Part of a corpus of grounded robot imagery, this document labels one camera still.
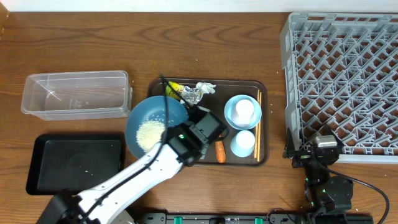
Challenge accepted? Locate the dark blue plate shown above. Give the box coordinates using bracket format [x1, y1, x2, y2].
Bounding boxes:
[124, 96, 188, 159]

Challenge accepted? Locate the wooden chopstick right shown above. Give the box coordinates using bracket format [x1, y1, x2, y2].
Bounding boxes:
[256, 90, 262, 162]

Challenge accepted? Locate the grey dishwasher rack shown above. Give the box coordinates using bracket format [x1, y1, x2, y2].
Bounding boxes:
[280, 12, 397, 164]

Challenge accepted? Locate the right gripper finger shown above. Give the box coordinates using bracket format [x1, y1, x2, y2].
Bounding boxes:
[282, 128, 295, 158]
[323, 124, 343, 145]

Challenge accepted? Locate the orange carrot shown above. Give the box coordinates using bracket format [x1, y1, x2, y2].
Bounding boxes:
[215, 141, 226, 163]

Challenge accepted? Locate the light blue bowl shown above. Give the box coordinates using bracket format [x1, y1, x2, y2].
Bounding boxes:
[224, 95, 261, 130]

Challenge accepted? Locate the white cup in bowl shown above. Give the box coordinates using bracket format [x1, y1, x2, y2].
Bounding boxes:
[234, 99, 254, 126]

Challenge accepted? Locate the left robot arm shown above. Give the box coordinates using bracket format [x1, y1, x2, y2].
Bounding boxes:
[37, 106, 228, 223]

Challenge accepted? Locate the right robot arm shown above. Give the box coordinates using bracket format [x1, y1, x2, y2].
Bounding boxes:
[282, 127, 353, 223]

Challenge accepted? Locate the black plastic tray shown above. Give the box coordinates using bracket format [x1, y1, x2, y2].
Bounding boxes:
[25, 134, 124, 195]

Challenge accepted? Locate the light blue cup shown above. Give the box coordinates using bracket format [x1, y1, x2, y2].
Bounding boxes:
[230, 130, 256, 157]

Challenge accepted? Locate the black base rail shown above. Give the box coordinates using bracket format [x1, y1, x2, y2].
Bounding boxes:
[136, 212, 374, 224]

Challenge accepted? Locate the pile of white rice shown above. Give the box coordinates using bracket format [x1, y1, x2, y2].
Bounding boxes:
[136, 120, 165, 153]

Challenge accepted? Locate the clear plastic bin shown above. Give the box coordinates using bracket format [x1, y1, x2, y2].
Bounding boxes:
[21, 70, 132, 121]

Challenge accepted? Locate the yellow foil snack wrapper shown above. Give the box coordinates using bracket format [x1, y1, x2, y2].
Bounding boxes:
[165, 82, 203, 105]

